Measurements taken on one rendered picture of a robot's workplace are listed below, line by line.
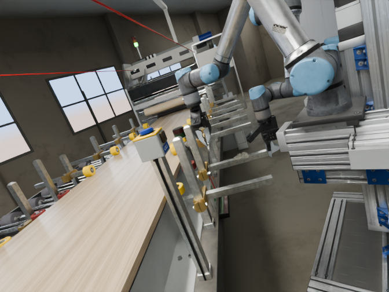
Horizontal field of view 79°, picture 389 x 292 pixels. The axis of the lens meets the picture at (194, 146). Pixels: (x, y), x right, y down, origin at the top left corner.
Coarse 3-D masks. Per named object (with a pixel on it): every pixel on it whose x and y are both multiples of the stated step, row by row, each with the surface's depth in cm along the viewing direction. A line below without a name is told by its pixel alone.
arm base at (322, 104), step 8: (328, 88) 82; (336, 88) 82; (344, 88) 84; (312, 96) 87; (320, 96) 84; (328, 96) 83; (336, 96) 83; (344, 96) 82; (312, 104) 89; (320, 104) 84; (328, 104) 83; (336, 104) 82; (344, 104) 82; (352, 104) 85; (312, 112) 88; (320, 112) 85; (328, 112) 83; (336, 112) 83
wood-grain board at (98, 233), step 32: (128, 160) 182; (96, 192) 136; (128, 192) 119; (160, 192) 105; (32, 224) 123; (64, 224) 109; (96, 224) 97; (128, 224) 88; (0, 256) 100; (32, 256) 90; (64, 256) 82; (96, 256) 76; (128, 256) 70; (0, 288) 77; (32, 288) 71; (64, 288) 66; (96, 288) 62; (128, 288) 61
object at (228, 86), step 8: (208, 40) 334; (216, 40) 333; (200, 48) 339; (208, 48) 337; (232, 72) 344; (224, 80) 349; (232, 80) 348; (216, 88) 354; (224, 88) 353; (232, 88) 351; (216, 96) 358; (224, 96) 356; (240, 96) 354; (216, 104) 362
